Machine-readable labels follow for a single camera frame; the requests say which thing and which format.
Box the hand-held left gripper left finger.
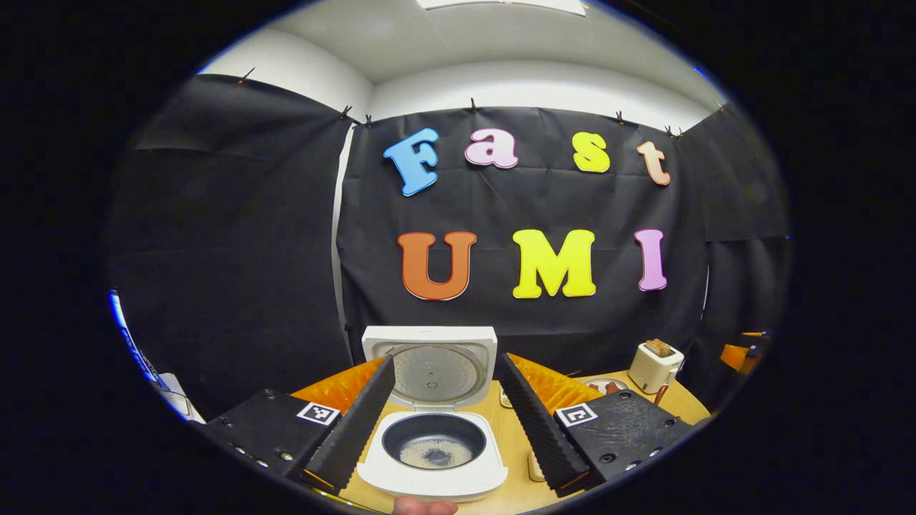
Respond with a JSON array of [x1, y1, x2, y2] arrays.
[[193, 355, 396, 494]]

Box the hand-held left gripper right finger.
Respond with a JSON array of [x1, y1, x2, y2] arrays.
[[495, 353, 695, 499]]

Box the white rice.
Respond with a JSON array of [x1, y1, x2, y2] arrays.
[[399, 438, 474, 470]]

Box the white rice cooker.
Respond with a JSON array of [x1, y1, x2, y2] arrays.
[[356, 325, 509, 501]]

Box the white toaster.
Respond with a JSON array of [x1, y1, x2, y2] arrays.
[[628, 338, 685, 395]]

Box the white side desk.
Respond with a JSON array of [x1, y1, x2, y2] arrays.
[[159, 373, 206, 423]]

